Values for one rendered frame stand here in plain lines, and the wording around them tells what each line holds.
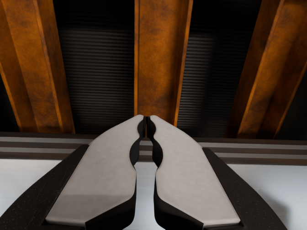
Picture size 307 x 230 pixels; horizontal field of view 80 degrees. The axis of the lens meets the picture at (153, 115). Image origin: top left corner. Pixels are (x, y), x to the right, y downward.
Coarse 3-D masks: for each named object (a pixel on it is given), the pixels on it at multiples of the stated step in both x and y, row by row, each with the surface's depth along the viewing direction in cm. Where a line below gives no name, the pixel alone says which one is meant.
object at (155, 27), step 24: (144, 0) 29; (168, 0) 29; (192, 0) 25; (144, 24) 30; (168, 24) 30; (144, 48) 32; (168, 48) 32; (144, 72) 34; (168, 72) 34; (144, 96) 36; (168, 96) 36; (168, 120) 39
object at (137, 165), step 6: (138, 162) 22; (138, 168) 23; (138, 174) 23; (138, 180) 24; (138, 186) 24; (138, 192) 25; (138, 198) 25; (138, 204) 26; (138, 210) 26; (138, 216) 27; (132, 222) 28; (138, 222) 28; (126, 228) 28; (132, 228) 28; (138, 228) 28
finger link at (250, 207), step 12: (216, 156) 9; (216, 168) 8; (228, 168) 8; (228, 180) 8; (240, 180) 8; (228, 192) 7; (240, 192) 7; (252, 192) 7; (240, 204) 7; (252, 204) 7; (264, 204) 7; (240, 216) 6; (252, 216) 6; (264, 216) 6; (276, 216) 6; (204, 228) 6; (216, 228) 6; (228, 228) 6; (240, 228) 6; (252, 228) 6; (264, 228) 6; (276, 228) 6
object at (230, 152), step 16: (0, 144) 22; (16, 144) 23; (32, 144) 23; (48, 144) 23; (64, 144) 23; (80, 144) 23; (144, 144) 24; (208, 144) 24; (224, 144) 24; (240, 144) 24; (256, 144) 24; (272, 144) 24; (288, 144) 24; (304, 144) 25; (144, 160) 22; (224, 160) 23; (240, 160) 23; (256, 160) 23; (272, 160) 24; (288, 160) 24; (304, 160) 24
